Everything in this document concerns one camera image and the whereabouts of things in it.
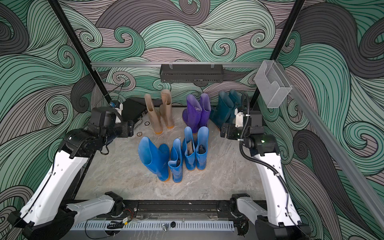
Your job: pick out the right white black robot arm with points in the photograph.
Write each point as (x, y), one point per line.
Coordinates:
(280, 220)

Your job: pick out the blue boot front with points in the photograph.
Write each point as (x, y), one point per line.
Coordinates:
(176, 161)

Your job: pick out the white mesh wall basket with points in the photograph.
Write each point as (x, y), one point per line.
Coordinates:
(272, 82)

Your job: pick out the beige boot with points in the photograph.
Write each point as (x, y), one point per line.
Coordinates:
(166, 108)
(154, 115)

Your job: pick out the white slotted cable duct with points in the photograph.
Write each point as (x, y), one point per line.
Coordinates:
(157, 225)

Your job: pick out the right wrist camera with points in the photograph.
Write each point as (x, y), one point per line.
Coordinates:
(239, 119)

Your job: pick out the aluminium rail wall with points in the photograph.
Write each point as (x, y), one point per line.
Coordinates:
(137, 64)
(303, 92)

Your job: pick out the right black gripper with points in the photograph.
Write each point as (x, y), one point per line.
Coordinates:
(231, 127)

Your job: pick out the purple boot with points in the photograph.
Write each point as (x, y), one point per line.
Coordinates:
(192, 114)
(206, 110)

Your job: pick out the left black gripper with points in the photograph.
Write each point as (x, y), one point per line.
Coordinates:
(127, 129)

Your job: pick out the black wall shelf tray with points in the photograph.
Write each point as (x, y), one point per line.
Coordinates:
(191, 73)

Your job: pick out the black case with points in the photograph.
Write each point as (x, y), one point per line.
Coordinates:
(133, 111)

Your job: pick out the blue boot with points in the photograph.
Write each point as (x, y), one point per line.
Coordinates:
(188, 148)
(202, 148)
(155, 158)
(176, 161)

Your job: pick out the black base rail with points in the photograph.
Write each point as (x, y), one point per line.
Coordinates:
(171, 207)

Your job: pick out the aluminium rail back wall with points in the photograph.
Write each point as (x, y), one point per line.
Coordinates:
(137, 64)

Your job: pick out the teal boot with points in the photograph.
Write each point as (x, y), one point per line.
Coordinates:
(236, 99)
(222, 112)

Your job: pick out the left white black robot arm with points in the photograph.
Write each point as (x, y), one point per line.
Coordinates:
(44, 217)

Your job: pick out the aluminium rail right wall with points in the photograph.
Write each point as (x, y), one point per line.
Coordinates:
(303, 92)

